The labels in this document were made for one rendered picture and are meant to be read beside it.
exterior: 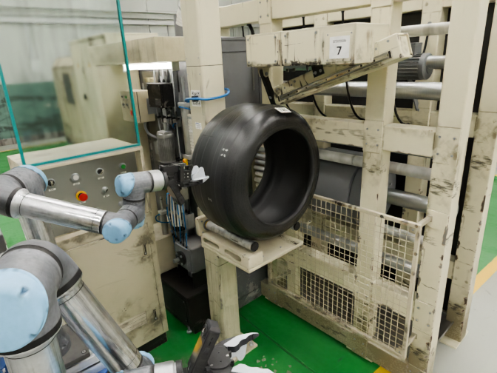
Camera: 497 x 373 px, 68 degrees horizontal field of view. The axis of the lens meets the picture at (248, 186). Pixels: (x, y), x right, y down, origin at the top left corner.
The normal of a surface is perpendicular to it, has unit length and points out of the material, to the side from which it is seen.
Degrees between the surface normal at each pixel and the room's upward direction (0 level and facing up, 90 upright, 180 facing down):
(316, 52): 90
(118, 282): 91
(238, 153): 67
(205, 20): 90
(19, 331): 82
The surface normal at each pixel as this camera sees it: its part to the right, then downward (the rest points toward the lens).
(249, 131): 0.10, -0.30
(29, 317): 0.22, 0.18
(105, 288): 0.67, 0.22
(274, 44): -0.74, 0.25
